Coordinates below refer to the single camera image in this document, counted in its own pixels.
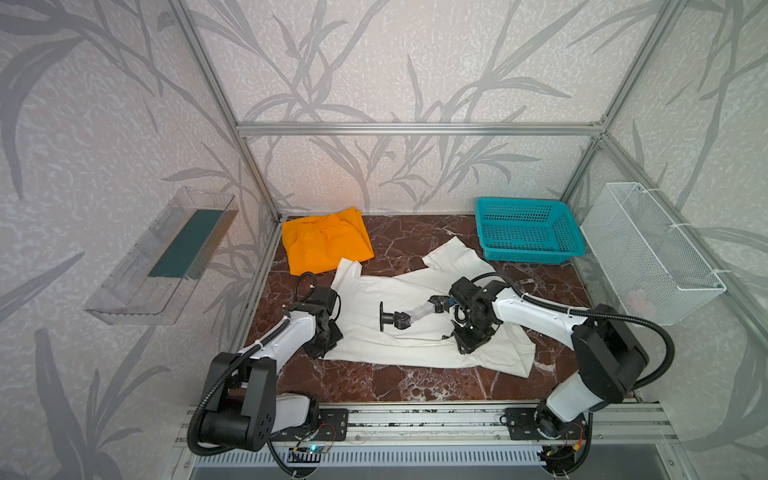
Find orange drawstring shorts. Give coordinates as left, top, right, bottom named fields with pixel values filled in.
left=282, top=207, right=375, bottom=276

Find white garment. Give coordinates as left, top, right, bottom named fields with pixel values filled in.
left=326, top=237, right=536, bottom=378

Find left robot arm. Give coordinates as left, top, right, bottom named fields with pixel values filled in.
left=187, top=287, right=343, bottom=456

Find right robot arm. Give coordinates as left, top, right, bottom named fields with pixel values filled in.
left=449, top=275, right=649, bottom=430

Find teal plastic basket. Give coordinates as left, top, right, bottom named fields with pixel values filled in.
left=475, top=197, right=586, bottom=265

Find small circuit board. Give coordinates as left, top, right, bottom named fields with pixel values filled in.
left=290, top=443, right=333, bottom=458

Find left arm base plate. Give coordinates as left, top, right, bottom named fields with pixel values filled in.
left=271, top=407, right=350, bottom=442

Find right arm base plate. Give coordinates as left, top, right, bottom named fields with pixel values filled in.
left=500, top=407, right=588, bottom=443

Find pink object in wire basket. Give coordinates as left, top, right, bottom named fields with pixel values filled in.
left=626, top=289, right=656, bottom=318

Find clear acrylic wall shelf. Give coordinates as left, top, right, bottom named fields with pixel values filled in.
left=84, top=187, right=239, bottom=326

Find white wire mesh basket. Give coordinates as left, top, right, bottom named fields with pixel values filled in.
left=581, top=182, right=727, bottom=326

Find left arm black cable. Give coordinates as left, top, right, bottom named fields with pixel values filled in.
left=185, top=271, right=325, bottom=479

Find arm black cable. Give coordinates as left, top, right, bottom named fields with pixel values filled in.
left=185, top=271, right=325, bottom=479
left=467, top=271, right=677, bottom=475

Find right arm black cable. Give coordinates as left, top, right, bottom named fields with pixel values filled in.
left=467, top=271, right=677, bottom=475

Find aluminium mounting rail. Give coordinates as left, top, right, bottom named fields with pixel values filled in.
left=173, top=400, right=679, bottom=448

